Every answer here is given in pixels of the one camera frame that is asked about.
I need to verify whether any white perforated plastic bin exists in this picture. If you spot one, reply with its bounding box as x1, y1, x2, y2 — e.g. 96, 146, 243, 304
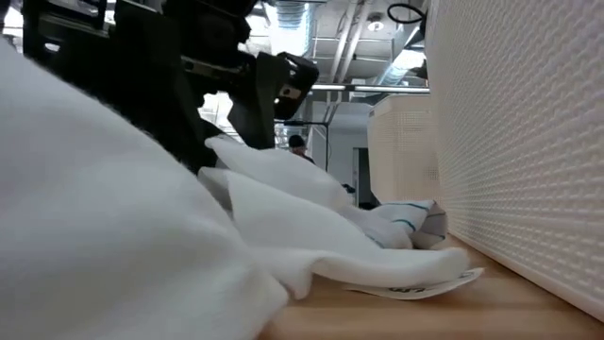
366, 93, 443, 205
426, 0, 604, 323

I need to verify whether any person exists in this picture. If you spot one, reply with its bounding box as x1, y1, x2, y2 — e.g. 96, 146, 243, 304
287, 133, 316, 165

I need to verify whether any long ceiling light strip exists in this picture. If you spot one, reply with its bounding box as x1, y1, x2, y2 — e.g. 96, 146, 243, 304
309, 83, 431, 94

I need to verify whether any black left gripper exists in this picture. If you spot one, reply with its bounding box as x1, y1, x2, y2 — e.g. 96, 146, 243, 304
112, 0, 320, 150

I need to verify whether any white blue-striped cloth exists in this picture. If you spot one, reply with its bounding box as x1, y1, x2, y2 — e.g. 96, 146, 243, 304
365, 199, 449, 250

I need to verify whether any silver spiral ventilation duct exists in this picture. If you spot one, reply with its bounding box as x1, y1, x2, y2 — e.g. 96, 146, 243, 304
266, 0, 316, 58

